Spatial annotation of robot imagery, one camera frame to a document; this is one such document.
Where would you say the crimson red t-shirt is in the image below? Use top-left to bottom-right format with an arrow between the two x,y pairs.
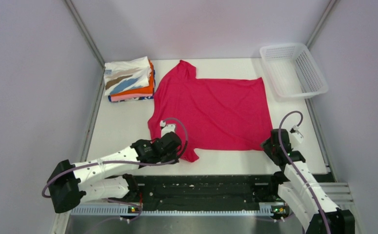
148,60 -> 273,162

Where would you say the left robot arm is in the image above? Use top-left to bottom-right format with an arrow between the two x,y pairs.
42,132 -> 188,214

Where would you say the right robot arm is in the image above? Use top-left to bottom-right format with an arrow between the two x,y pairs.
261,129 -> 356,234

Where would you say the orange folded t-shirt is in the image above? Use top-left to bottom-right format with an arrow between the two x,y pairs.
103,57 -> 155,102

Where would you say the pink folded t-shirt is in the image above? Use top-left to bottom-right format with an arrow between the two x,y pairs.
108,94 -> 153,102

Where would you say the blue folded t-shirt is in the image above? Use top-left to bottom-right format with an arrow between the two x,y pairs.
112,68 -> 155,101

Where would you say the white plastic basket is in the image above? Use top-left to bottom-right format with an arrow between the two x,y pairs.
259,43 -> 329,102

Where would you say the white patterned folded t-shirt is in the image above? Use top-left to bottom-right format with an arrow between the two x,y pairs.
103,57 -> 152,96

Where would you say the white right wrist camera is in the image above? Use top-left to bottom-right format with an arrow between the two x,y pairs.
289,125 -> 304,147

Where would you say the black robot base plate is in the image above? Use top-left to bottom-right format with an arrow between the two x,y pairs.
122,172 -> 287,211

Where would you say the aluminium rail frame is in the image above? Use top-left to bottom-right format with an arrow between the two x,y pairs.
59,183 -> 354,206

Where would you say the white slotted cable duct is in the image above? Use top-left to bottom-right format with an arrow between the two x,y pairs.
70,205 -> 273,216

